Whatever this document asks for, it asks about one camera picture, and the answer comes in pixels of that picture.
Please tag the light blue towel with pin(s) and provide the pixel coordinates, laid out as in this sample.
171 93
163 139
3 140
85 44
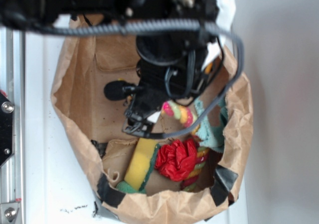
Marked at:
212 136

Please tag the black foam microphone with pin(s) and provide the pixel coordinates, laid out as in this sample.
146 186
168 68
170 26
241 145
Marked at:
119 90

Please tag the green textured ball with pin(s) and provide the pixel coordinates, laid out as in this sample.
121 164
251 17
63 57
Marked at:
125 187

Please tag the black mounting bracket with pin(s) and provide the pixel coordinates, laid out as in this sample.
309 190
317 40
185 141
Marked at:
6 128

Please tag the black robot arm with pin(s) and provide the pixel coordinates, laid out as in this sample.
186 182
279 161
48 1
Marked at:
104 17

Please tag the brown paper-lined bin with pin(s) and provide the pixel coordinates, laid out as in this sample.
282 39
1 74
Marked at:
94 128

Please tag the yellow and green sponge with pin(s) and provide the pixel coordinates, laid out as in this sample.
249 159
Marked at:
141 165

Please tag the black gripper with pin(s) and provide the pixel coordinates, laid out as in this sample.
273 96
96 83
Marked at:
171 68

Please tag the silver aluminum frame rail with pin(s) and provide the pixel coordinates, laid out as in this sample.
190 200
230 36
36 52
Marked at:
12 61

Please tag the red crumpled cloth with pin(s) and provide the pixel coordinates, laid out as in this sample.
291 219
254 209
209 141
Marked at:
176 160

